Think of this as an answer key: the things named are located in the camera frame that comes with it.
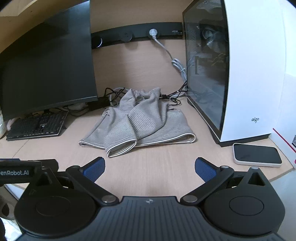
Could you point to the black computer monitor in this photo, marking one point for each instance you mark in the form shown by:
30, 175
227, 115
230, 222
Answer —
46, 64

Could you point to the grey striped garment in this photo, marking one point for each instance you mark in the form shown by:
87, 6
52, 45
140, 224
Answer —
148, 120

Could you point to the black keyboard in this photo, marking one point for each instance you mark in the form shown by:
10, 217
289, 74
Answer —
34, 125

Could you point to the white-edged smartphone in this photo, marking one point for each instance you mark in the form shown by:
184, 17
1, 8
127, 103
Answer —
256, 154

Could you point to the white box with red stripe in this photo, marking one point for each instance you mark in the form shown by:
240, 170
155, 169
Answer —
286, 136

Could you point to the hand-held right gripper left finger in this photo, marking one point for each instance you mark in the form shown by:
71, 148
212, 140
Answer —
93, 171

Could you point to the pink soft object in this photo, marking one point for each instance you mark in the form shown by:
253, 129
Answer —
10, 124

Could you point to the white plastic object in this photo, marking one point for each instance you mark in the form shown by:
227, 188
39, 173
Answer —
2, 125

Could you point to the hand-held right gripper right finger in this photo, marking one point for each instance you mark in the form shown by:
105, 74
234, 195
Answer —
205, 171

